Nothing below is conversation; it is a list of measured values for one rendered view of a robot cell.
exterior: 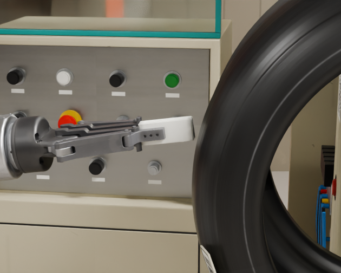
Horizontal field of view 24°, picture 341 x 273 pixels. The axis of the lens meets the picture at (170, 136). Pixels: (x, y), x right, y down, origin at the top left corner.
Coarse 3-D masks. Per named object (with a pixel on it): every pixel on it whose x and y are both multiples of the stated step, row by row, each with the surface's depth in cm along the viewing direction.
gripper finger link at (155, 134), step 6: (132, 132) 101; (138, 132) 101; (144, 132) 101; (150, 132) 101; (156, 132) 101; (162, 132) 101; (126, 138) 100; (132, 138) 100; (138, 138) 101; (144, 138) 101; (150, 138) 101; (156, 138) 101; (162, 138) 101; (126, 144) 100; (132, 144) 100
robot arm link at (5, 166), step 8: (0, 120) 103; (8, 120) 104; (0, 128) 102; (8, 128) 104; (0, 136) 102; (8, 136) 103; (0, 144) 102; (8, 144) 103; (0, 152) 102; (8, 152) 103; (0, 160) 102; (8, 160) 103; (0, 168) 103; (8, 168) 103; (16, 168) 105; (0, 176) 104; (8, 176) 104; (16, 176) 105
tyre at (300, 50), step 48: (288, 0) 94; (336, 0) 86; (240, 48) 96; (288, 48) 87; (336, 48) 85; (240, 96) 89; (288, 96) 87; (240, 144) 89; (192, 192) 98; (240, 192) 90; (240, 240) 92; (288, 240) 120
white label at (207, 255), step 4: (204, 248) 95; (204, 252) 95; (204, 256) 96; (208, 256) 93; (208, 260) 94; (208, 264) 95; (212, 264) 93; (208, 268) 96; (212, 268) 93; (212, 272) 95; (216, 272) 93
